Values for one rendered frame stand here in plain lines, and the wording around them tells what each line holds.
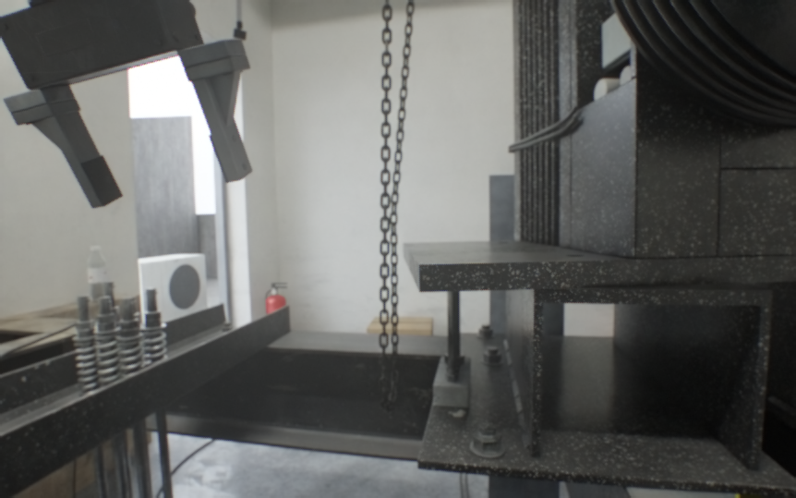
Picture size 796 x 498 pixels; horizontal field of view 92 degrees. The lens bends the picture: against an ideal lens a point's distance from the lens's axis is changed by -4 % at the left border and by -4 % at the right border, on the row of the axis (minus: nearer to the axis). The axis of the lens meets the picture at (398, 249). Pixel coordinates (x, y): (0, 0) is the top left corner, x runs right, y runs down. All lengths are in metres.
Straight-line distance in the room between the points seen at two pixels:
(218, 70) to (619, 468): 0.55
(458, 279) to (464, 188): 2.44
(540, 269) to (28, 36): 0.49
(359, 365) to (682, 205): 0.75
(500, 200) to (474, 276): 0.64
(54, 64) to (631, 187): 0.54
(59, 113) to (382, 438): 0.90
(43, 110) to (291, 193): 2.82
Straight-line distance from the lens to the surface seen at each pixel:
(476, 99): 2.98
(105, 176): 0.45
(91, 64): 0.38
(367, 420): 1.06
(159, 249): 7.38
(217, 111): 0.35
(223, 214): 2.91
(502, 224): 1.08
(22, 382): 0.85
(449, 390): 0.63
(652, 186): 0.52
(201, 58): 0.35
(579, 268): 0.48
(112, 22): 0.37
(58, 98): 0.44
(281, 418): 1.15
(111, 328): 0.79
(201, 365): 0.82
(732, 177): 0.58
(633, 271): 0.51
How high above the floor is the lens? 0.95
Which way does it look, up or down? 4 degrees down
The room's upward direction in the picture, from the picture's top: 1 degrees counter-clockwise
